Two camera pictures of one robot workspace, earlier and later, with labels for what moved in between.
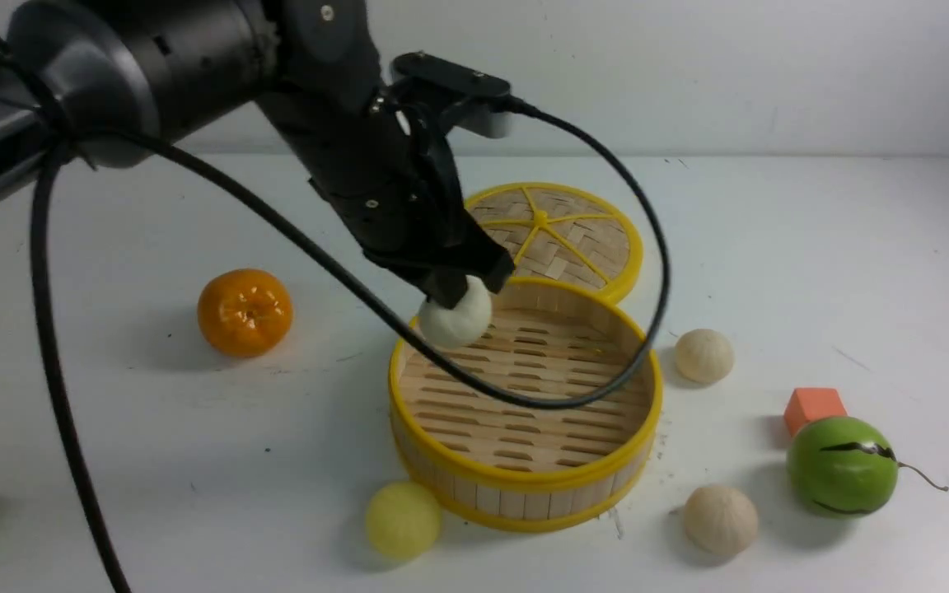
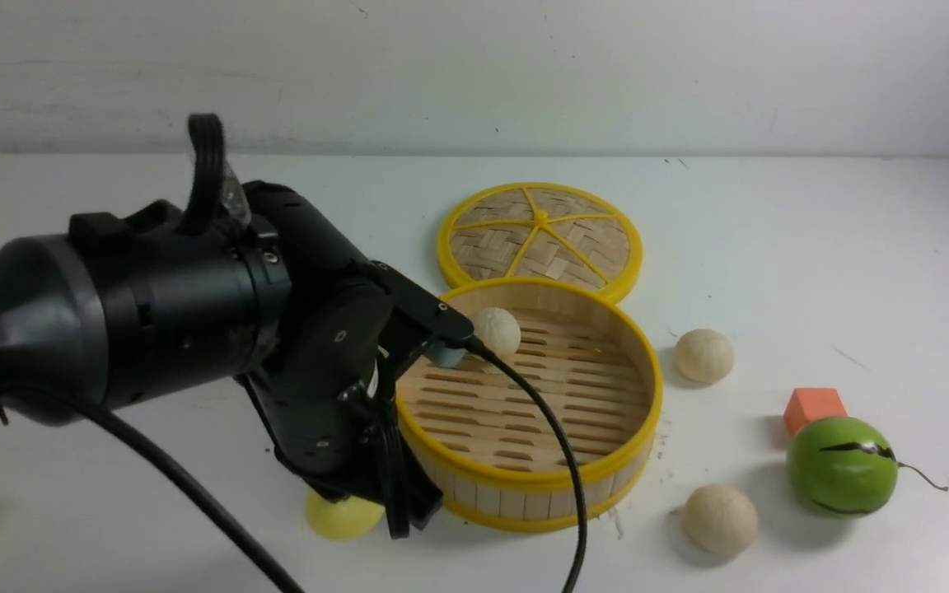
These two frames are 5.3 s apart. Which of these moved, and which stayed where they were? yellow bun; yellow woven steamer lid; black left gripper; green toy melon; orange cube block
Moved: black left gripper; yellow bun
Stayed: green toy melon; orange cube block; yellow woven steamer lid
